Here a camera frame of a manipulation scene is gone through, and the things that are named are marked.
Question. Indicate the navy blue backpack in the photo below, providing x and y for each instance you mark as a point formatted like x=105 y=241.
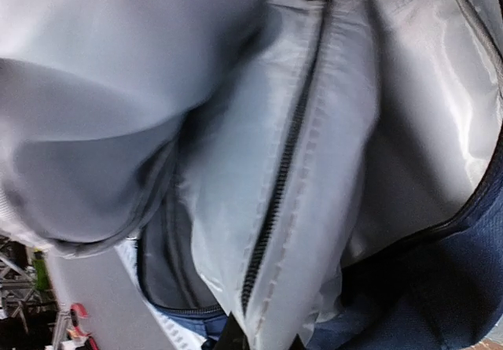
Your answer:
x=259 y=174

